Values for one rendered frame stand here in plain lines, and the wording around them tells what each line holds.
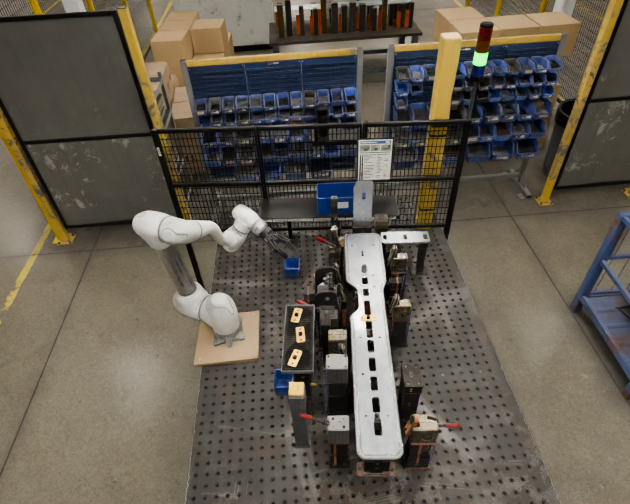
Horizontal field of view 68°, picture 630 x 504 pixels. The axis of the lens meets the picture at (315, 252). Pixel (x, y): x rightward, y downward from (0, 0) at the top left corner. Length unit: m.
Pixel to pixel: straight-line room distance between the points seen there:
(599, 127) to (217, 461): 4.10
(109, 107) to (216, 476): 2.86
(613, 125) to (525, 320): 2.02
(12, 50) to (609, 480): 4.77
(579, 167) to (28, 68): 4.71
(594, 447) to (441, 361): 1.22
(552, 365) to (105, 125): 3.83
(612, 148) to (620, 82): 0.68
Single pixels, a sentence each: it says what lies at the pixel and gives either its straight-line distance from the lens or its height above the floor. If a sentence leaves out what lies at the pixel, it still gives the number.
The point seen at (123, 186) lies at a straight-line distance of 4.49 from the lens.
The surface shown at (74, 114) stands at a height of 1.26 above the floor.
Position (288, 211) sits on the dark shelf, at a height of 1.03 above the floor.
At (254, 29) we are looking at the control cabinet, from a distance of 8.72.
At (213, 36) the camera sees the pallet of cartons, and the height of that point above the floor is 0.95.
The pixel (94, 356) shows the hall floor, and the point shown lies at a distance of 3.92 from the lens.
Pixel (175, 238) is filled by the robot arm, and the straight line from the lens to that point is 2.17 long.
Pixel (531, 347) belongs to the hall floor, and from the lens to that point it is 3.77.
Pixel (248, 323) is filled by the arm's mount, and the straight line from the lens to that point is 2.78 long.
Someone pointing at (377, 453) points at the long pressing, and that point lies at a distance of 2.03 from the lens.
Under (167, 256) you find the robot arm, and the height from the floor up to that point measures 1.31.
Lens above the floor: 2.86
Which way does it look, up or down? 43 degrees down
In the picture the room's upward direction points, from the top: 3 degrees counter-clockwise
